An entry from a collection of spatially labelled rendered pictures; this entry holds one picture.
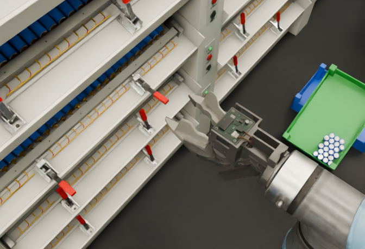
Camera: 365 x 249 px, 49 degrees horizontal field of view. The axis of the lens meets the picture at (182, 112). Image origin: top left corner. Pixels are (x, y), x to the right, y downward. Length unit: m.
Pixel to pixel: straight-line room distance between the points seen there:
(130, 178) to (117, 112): 0.38
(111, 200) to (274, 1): 0.82
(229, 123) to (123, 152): 0.46
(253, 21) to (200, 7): 0.45
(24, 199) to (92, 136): 0.18
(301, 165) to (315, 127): 0.86
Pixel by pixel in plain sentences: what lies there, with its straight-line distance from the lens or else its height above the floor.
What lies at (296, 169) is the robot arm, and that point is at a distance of 0.63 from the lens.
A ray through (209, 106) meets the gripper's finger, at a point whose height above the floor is 0.67.
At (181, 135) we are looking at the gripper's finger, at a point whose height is 0.67.
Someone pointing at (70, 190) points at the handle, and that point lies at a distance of 0.79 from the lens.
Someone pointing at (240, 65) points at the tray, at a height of 0.16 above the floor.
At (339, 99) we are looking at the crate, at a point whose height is 0.11.
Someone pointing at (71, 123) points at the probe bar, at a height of 0.58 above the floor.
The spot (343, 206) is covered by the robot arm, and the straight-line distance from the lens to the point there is 0.63.
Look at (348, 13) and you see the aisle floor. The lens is 1.98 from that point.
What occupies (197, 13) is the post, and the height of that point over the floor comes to 0.65.
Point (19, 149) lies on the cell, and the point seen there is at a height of 0.59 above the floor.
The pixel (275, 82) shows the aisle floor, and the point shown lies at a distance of 1.63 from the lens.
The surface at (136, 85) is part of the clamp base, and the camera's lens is 0.89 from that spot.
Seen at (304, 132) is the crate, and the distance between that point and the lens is 1.49.
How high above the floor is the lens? 1.28
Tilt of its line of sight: 58 degrees down
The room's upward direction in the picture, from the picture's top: straight up
